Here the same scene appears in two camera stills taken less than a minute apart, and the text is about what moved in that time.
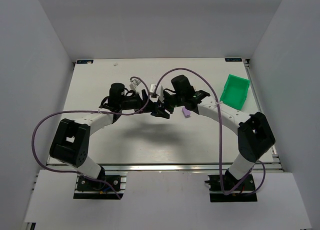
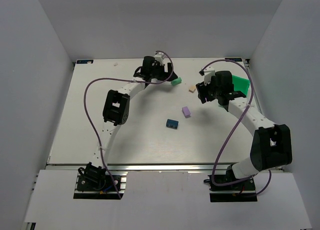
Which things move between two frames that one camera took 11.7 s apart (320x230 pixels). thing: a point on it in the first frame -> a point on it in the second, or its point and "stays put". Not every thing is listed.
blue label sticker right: [233, 60] stays put
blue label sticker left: [85, 62] stays put
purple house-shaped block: [186, 113] stays put
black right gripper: [164, 102] -> [201, 92]
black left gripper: [145, 99] -> [169, 69]
